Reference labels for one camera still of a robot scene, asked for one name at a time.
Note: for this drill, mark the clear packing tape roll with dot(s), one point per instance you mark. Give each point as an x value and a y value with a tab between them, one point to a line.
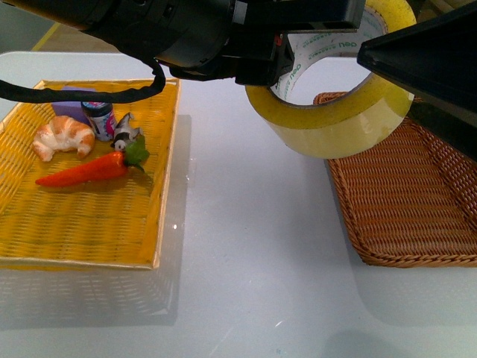
353	122

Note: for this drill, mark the black jar with pink label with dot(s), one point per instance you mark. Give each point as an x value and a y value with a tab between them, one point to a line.
101	118

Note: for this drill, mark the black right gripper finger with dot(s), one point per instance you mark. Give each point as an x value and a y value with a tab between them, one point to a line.
436	61

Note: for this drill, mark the orange toy carrot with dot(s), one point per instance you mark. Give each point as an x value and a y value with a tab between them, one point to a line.
113	165

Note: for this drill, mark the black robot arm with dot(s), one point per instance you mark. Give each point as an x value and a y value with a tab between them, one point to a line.
133	27

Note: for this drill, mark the black white animal figurine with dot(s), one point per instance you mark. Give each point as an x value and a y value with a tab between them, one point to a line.
124	134

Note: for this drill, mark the brown wicker basket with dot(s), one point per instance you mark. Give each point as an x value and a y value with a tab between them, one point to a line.
409	201

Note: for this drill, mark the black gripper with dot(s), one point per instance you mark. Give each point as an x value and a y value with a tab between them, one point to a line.
246	40

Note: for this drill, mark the toy croissant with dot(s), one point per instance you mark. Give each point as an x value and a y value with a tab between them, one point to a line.
63	134

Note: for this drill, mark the purple block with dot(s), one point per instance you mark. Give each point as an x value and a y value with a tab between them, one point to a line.
71	109

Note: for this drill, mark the yellow woven basket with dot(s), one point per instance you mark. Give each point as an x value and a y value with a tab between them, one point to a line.
114	223

